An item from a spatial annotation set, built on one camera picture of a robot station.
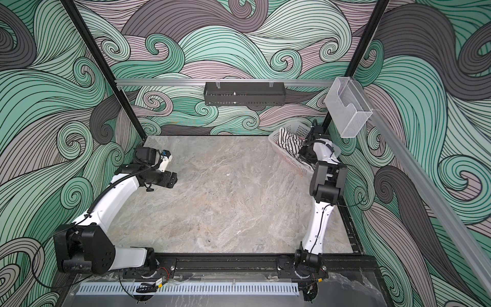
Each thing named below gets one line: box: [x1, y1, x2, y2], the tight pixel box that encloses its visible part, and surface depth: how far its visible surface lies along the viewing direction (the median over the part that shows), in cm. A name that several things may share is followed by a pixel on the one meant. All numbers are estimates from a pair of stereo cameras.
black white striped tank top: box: [274, 127, 315, 171], surface depth 109 cm
